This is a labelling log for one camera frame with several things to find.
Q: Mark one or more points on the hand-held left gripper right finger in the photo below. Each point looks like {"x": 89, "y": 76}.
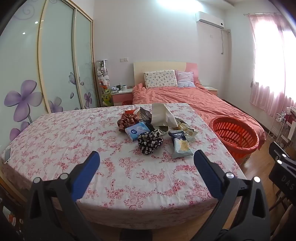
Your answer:
{"x": 207, "y": 176}

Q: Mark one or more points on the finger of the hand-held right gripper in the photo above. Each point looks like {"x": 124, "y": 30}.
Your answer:
{"x": 285, "y": 155}

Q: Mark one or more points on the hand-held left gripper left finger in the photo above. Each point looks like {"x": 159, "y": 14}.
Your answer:
{"x": 86, "y": 176}

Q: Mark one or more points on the orange plastic laundry basket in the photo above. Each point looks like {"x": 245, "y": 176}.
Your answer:
{"x": 233, "y": 136}

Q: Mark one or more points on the pink floral sheet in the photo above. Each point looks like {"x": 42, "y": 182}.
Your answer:
{"x": 115, "y": 176}

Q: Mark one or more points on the pale blue snack packet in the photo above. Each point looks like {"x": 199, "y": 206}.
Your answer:
{"x": 181, "y": 147}

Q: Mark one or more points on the beige snack packet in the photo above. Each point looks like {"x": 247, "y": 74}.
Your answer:
{"x": 188, "y": 132}

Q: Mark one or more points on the dark blue snack packet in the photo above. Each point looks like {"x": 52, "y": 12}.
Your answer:
{"x": 177, "y": 134}

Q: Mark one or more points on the brown red ribbon bow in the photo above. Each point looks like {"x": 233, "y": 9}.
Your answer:
{"x": 126, "y": 121}

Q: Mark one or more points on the blue tissue pack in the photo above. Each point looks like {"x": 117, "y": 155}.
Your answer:
{"x": 136, "y": 131}

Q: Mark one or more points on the black floral cloth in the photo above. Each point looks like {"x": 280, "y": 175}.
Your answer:
{"x": 149, "y": 141}

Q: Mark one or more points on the orange duvet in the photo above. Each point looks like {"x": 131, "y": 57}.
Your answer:
{"x": 196, "y": 102}

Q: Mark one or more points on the beige cloth bag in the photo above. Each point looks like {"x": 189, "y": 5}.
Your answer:
{"x": 159, "y": 114}

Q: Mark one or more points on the white smartphone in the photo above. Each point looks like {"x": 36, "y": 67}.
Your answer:
{"x": 7, "y": 155}

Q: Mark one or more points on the small red bin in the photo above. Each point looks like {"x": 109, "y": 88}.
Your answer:
{"x": 126, "y": 102}

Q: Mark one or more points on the pale wooden nightstand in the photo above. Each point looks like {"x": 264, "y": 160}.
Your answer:
{"x": 211, "y": 89}

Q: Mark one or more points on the pink white nightstand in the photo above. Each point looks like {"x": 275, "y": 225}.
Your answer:
{"x": 121, "y": 96}

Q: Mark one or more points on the pink curtain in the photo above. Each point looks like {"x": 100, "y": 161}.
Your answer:
{"x": 270, "y": 69}

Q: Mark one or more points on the dark mug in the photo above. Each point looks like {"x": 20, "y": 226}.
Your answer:
{"x": 119, "y": 87}

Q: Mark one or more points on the clear tube of plush toys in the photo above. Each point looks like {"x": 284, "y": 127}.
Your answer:
{"x": 104, "y": 81}

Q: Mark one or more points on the pink striped pillow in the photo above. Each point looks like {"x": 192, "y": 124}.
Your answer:
{"x": 185, "y": 78}

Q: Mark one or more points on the floral print pillow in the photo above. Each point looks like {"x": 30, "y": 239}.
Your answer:
{"x": 160, "y": 79}

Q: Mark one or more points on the cream pink headboard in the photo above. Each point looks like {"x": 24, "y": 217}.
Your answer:
{"x": 159, "y": 66}

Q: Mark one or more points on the sliding wardrobe with purple flowers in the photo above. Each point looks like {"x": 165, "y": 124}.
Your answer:
{"x": 55, "y": 58}

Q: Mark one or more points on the air conditioner pipe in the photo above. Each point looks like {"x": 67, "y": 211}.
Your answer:
{"x": 222, "y": 41}

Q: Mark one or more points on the white air conditioner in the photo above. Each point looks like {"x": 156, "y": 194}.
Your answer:
{"x": 209, "y": 19}

